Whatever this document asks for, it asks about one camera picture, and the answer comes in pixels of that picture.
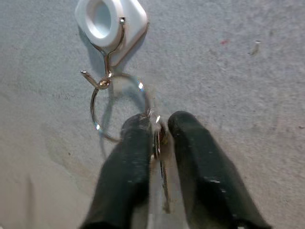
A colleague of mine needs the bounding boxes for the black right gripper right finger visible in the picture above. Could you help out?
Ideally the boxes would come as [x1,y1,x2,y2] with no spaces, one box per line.
[168,111,272,229]

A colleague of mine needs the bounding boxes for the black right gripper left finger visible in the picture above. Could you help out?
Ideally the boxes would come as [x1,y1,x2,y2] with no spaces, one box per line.
[80,114,153,229]

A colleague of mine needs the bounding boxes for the keys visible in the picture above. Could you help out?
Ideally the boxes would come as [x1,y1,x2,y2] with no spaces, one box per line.
[90,73,173,214]

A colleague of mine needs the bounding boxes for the white adhesive wire hook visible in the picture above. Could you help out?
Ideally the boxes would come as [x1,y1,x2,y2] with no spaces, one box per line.
[74,0,149,91]

